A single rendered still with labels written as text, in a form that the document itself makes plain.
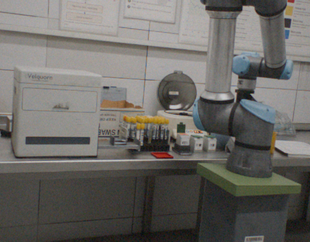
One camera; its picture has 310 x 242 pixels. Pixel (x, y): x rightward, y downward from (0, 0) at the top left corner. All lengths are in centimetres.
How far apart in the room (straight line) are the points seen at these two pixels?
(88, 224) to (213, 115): 117
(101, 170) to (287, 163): 83
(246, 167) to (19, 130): 75
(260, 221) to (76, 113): 71
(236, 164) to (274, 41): 42
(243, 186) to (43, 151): 68
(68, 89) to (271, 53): 71
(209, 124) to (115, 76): 89
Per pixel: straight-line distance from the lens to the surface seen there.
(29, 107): 140
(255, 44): 249
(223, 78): 132
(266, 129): 132
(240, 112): 132
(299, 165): 190
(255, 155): 132
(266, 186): 126
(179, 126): 168
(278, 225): 140
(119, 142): 151
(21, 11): 203
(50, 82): 140
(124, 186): 226
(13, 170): 140
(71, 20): 205
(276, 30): 137
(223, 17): 129
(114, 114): 177
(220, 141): 180
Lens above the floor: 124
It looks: 8 degrees down
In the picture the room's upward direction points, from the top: 5 degrees clockwise
